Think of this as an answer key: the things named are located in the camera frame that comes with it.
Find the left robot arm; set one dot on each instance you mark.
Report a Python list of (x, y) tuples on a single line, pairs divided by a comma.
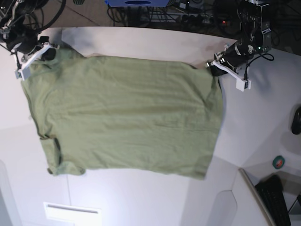
[(255, 40)]

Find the black power strip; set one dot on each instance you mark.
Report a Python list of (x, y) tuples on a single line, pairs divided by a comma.
[(199, 19)]

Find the blue box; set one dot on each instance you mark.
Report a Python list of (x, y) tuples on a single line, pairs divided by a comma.
[(138, 3)]

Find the black computer mouse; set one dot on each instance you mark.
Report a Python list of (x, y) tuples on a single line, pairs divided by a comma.
[(296, 124)]

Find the green t-shirt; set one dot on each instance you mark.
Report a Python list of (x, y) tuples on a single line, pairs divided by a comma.
[(106, 112)]

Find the green tape roll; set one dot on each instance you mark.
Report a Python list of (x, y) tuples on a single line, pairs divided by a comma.
[(278, 162)]

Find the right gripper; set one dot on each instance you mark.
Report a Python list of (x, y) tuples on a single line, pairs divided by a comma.
[(26, 42)]

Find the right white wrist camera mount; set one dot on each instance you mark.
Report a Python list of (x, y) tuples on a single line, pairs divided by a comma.
[(23, 67)]

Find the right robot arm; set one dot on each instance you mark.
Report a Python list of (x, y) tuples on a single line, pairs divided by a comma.
[(21, 23)]

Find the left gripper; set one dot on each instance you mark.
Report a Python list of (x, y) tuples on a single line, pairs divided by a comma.
[(233, 57)]

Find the black keyboard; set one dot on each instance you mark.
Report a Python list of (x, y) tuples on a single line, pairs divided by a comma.
[(271, 193)]

